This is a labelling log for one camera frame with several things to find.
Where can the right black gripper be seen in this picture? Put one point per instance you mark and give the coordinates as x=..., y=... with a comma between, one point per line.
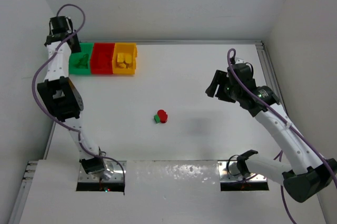
x=224, y=88

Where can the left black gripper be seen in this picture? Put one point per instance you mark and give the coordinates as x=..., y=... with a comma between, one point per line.
x=58, y=37

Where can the yellow butterfly round lego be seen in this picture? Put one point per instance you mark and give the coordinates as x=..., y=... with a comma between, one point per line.
x=128, y=59

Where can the red round lego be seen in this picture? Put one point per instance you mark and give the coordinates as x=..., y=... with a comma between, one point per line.
x=163, y=116

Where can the green square lego brick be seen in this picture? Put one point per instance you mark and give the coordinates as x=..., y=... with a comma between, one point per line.
x=157, y=119

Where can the pale yellow curved lego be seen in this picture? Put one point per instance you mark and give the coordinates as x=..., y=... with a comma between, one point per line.
x=120, y=60

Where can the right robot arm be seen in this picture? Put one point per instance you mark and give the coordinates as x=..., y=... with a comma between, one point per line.
x=306, y=174

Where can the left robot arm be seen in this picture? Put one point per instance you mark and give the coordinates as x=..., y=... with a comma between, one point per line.
x=59, y=95

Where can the green plastic bin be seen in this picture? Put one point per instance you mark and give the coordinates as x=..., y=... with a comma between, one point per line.
x=86, y=48

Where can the red plastic bin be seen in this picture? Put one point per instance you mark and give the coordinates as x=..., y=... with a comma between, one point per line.
x=101, y=48

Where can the yellow plastic bin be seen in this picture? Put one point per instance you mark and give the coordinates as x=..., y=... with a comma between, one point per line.
x=126, y=48

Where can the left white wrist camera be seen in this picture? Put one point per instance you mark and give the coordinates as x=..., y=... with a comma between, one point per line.
x=69, y=23

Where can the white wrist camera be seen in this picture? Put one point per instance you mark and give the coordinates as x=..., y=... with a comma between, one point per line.
x=69, y=23
x=239, y=60

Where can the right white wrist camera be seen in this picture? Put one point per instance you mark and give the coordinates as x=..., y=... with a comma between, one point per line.
x=239, y=60

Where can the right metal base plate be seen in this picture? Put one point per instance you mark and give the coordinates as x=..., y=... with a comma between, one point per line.
x=229, y=173

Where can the metal base plate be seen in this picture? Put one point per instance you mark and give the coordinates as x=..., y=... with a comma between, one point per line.
x=229, y=173
x=112, y=174

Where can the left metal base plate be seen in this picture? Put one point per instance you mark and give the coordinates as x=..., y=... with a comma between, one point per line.
x=112, y=174

